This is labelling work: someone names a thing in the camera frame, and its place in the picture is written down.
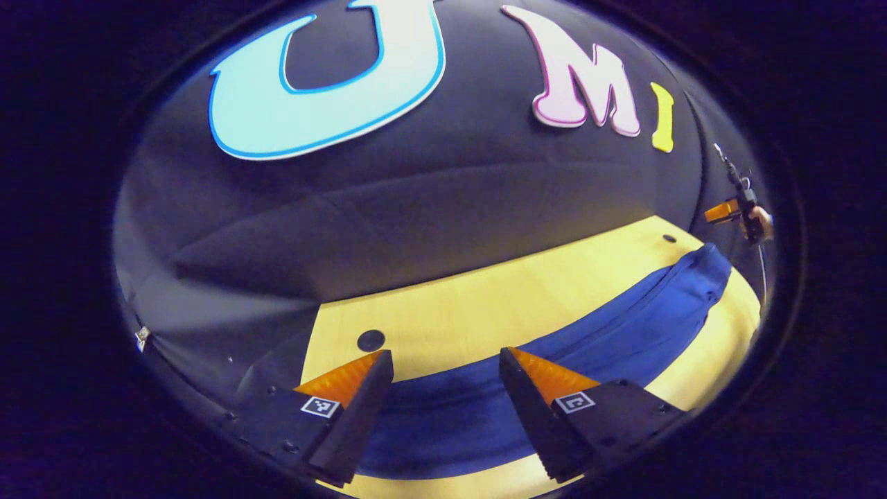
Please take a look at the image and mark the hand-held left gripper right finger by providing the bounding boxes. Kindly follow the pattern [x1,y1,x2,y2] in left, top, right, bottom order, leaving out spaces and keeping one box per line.
[499,346,688,484]

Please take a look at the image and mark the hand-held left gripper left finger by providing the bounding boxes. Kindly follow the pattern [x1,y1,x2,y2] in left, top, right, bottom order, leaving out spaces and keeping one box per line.
[224,349,395,489]

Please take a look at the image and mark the blue denim jeans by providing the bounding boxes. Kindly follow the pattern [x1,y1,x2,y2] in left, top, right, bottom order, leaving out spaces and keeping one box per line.
[357,243,733,480]

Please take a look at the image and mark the black backdrop cloth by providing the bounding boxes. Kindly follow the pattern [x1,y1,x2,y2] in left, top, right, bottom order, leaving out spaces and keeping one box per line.
[113,0,770,417]

